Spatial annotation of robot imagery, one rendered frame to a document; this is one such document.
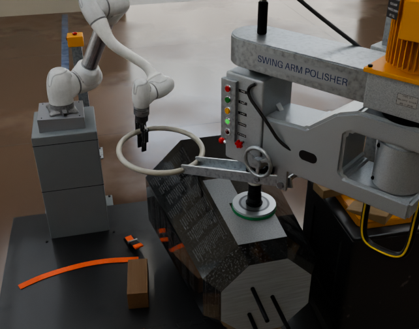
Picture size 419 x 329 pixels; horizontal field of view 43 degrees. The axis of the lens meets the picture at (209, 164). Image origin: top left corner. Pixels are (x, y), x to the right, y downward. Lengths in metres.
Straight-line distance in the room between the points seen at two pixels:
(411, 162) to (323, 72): 0.45
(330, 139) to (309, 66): 0.29
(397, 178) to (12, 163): 3.56
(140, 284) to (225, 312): 0.82
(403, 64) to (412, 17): 0.17
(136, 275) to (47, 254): 0.73
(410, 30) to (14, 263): 2.83
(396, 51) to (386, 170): 0.44
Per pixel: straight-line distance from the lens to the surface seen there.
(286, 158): 2.22
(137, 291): 3.16
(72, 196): 3.65
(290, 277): 2.51
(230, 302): 2.49
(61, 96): 3.44
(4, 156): 4.99
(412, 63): 1.84
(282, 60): 2.06
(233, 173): 2.52
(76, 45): 4.34
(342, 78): 1.95
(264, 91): 2.17
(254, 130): 2.26
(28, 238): 3.90
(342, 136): 2.05
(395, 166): 2.00
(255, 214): 2.53
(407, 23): 1.74
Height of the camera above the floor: 2.33
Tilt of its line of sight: 31 degrees down
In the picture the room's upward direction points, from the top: straight up
